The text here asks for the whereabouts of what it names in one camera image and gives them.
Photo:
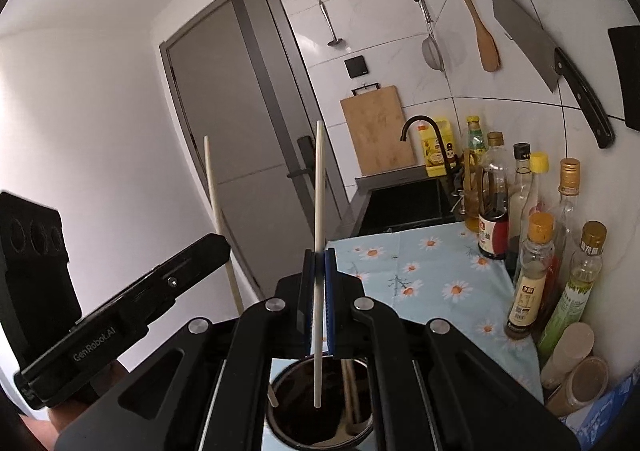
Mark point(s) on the bamboo cutting board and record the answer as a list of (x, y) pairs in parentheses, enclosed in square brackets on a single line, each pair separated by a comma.
[(380, 131)]

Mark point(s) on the gold cap green label bottle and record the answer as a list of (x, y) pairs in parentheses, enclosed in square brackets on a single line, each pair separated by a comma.
[(575, 291)]

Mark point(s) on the black utensil holder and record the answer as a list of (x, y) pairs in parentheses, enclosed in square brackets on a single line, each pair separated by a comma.
[(295, 411)]

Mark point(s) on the blue daisy tablecloth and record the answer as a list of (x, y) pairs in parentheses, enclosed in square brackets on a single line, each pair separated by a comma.
[(440, 256)]

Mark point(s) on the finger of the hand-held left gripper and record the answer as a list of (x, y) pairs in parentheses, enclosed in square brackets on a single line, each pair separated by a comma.
[(190, 266)]

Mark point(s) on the bunch of cream chopsticks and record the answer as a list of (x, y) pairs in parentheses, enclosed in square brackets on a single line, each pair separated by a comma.
[(348, 383)]

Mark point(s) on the black wall board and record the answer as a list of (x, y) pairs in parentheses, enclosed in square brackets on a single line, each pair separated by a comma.
[(627, 76)]

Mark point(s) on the metal mesh strainer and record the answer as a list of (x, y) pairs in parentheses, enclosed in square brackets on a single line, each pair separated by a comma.
[(432, 53)]

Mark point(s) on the grey door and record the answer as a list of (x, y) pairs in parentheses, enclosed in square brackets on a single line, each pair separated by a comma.
[(260, 131)]

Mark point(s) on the soy sauce bottle red label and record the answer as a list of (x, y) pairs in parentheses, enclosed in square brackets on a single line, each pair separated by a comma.
[(494, 211)]

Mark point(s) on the black cap clear bottle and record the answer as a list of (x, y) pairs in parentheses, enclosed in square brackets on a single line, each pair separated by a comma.
[(521, 181)]

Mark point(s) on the yellow cap clear bottle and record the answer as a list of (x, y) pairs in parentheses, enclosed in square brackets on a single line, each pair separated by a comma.
[(539, 163)]

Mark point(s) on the yellow oil jug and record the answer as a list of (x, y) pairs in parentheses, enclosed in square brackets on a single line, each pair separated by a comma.
[(432, 151)]

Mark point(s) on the wooden spatula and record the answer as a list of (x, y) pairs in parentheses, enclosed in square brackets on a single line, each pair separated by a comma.
[(487, 51)]

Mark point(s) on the black faucet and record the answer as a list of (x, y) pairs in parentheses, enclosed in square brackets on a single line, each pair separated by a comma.
[(420, 118)]

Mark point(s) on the black wall switch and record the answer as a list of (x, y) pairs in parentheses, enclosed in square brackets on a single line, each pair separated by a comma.
[(357, 67)]

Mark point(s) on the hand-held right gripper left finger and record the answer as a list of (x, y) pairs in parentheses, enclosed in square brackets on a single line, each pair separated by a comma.
[(311, 291)]

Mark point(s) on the metal ladle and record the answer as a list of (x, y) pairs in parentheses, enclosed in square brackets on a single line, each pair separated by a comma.
[(334, 42)]

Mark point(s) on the blue white salt bag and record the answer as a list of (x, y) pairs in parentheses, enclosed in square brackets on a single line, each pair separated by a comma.
[(612, 413)]

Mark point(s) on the tall gold cap clear bottle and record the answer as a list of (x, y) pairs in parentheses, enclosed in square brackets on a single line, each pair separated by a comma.
[(569, 181)]

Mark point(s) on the person's left hand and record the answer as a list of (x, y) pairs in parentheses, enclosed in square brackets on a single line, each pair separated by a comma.
[(45, 428)]

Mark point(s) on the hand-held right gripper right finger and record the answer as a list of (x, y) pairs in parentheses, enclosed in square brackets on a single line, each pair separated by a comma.
[(330, 291)]

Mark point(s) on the black kitchen sink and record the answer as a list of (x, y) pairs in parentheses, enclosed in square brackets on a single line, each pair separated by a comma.
[(400, 206)]

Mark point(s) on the single cream chopstick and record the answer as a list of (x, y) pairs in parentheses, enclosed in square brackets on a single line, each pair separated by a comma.
[(212, 181), (319, 181)]

